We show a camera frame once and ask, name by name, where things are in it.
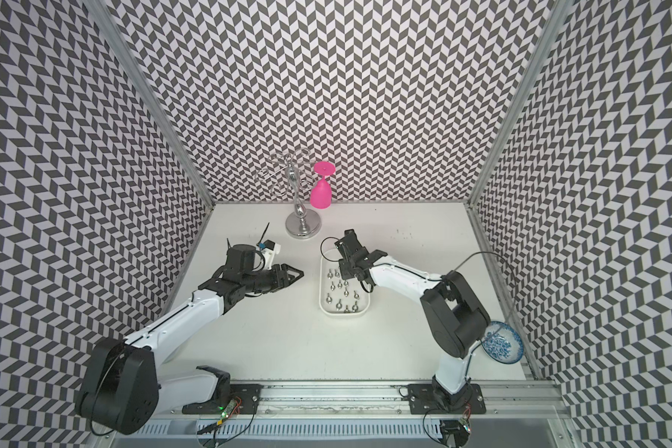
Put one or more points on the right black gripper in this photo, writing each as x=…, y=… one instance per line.
x=346, y=273

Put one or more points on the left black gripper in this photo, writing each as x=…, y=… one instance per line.
x=293, y=279

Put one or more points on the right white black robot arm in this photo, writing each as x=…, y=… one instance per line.
x=456, y=317

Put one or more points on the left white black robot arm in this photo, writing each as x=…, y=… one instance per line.
x=121, y=389

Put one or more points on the white rectangular storage tray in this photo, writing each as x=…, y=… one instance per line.
x=339, y=297

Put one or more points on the pink plastic wine glass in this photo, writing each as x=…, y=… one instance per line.
x=321, y=195

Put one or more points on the chrome glass holder stand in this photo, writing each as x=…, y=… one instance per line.
x=302, y=223

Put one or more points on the blue patterned bowl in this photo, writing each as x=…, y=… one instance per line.
x=502, y=343

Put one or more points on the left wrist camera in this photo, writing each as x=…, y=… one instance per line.
x=269, y=247

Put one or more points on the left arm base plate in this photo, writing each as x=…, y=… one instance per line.
x=248, y=397

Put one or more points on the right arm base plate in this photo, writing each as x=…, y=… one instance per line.
x=447, y=398

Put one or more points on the aluminium front rail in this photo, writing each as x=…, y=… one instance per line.
x=313, y=399

